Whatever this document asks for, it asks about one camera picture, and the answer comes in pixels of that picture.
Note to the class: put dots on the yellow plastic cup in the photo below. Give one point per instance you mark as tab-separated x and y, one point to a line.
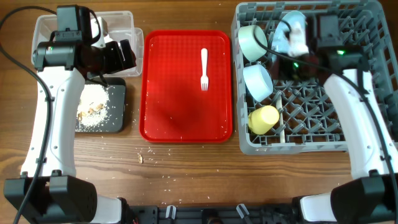
263	119

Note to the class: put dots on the nut scrap on table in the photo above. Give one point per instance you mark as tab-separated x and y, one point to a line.
141	159

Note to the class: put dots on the light blue bowl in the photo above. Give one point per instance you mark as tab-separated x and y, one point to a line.
258	82

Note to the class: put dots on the white plastic fork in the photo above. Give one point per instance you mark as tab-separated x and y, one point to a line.
204	62

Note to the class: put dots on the white plastic spoon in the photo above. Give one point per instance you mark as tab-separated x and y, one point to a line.
281	128

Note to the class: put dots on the clear plastic bin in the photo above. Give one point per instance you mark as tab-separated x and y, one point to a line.
120	26

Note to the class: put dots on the red serving tray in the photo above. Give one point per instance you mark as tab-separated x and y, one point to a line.
173	108

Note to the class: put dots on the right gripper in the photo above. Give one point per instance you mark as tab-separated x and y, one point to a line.
283	68

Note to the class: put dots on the light blue plate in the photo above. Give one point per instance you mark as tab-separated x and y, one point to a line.
281	37

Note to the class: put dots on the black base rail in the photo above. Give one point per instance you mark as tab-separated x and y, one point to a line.
280	213

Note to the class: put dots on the mint green bowl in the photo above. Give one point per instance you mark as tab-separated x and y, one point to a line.
247	36

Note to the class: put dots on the grey dishwasher rack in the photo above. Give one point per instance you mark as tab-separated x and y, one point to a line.
311	123

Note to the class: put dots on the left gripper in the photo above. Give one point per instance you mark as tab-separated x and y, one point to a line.
117	63

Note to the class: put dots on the food scraps and rice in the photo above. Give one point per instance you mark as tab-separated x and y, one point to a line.
92	108

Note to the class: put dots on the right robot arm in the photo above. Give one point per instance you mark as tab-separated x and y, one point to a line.
313	48

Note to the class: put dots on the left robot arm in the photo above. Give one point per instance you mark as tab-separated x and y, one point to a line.
47	190

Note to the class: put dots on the black plastic tray bin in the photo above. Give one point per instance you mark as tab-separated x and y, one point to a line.
114	122

